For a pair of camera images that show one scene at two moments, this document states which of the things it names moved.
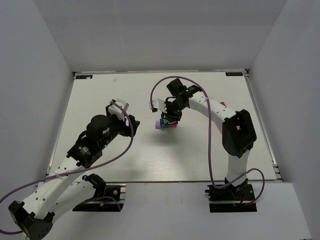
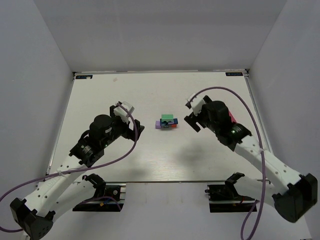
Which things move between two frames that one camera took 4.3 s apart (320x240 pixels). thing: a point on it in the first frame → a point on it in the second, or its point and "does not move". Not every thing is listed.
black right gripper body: x=171 y=116 → x=196 y=119
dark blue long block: x=162 y=124 does not move
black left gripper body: x=124 y=125 does not move
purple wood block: x=158 y=125 does not move
